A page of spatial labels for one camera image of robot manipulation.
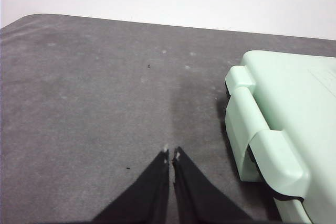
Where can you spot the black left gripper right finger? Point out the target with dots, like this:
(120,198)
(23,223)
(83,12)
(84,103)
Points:
(194,195)

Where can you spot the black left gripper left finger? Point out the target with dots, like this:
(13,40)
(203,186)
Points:
(147,195)

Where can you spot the mint green breakfast maker base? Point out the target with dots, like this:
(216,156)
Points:
(236,129)

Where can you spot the mint green hinged griddle cover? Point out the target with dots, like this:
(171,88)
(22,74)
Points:
(288,98)

